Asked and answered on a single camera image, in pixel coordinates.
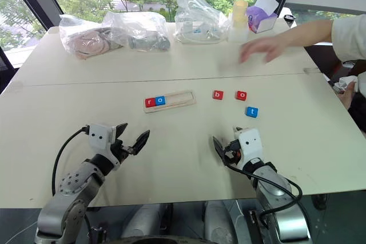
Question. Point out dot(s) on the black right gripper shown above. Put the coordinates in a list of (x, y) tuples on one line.
[(233, 156)]

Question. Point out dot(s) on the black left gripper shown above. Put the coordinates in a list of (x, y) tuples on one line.
[(121, 151)]

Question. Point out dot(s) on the blue t tile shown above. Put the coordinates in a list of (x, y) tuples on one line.
[(252, 111)]

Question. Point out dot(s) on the red letter tile b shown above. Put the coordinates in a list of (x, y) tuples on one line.
[(218, 95)]

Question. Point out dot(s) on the wooden letter tray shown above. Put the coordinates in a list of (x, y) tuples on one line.
[(186, 103)]

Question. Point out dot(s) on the red letter tile o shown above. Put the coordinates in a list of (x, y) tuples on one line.
[(242, 95)]

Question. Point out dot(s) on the white tissue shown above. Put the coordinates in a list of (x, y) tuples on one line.
[(344, 82)]

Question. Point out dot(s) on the person's right forearm white sleeve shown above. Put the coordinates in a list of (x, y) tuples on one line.
[(314, 34)]

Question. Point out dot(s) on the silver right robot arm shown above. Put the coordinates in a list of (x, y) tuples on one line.
[(274, 192)]

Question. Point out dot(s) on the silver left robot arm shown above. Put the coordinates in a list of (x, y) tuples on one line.
[(71, 187)]

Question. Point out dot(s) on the red letter tile r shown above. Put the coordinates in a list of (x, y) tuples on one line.
[(150, 102)]

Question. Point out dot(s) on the blue letter tile o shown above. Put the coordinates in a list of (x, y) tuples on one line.
[(160, 101)]

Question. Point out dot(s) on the person's right hand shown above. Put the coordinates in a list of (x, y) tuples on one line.
[(266, 47)]

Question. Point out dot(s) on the person's left hand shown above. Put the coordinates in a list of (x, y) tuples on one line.
[(350, 96)]

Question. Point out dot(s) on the grey rounded shape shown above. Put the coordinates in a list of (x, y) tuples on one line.
[(226, 224), (145, 221)]

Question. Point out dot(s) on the plastic bag with grey items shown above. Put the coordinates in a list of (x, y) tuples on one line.
[(148, 41)]

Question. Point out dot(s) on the plastic bag with pink items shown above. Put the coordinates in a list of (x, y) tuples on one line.
[(88, 42)]

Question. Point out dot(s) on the tall plastic bag white items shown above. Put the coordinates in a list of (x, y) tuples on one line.
[(194, 21)]

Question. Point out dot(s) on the purple and white box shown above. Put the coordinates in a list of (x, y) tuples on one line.
[(260, 21)]

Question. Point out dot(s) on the yellow stacked cups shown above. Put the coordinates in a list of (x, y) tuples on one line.
[(240, 11)]

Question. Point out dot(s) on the black chair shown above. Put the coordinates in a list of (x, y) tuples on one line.
[(5, 69)]

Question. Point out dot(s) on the person's dark clothed body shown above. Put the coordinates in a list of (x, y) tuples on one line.
[(360, 112)]

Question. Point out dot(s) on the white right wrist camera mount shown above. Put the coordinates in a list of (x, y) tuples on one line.
[(251, 147)]

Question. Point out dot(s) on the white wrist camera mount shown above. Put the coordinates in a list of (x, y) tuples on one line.
[(251, 147), (98, 136)]

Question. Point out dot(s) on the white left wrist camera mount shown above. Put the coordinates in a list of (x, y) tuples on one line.
[(98, 136)]

